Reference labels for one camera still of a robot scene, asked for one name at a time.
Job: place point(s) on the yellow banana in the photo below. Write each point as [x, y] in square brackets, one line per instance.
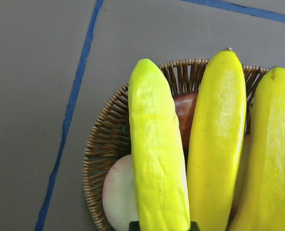
[158, 160]
[216, 141]
[262, 205]

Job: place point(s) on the brown wicker basket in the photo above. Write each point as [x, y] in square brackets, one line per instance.
[110, 137]

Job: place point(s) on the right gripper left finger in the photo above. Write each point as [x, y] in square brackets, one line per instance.
[134, 226]

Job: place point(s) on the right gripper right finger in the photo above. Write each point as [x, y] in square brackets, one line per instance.
[194, 226]

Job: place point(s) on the dark red apple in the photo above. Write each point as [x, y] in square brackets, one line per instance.
[185, 105]

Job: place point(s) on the pink green apple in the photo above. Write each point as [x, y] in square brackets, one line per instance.
[118, 196]

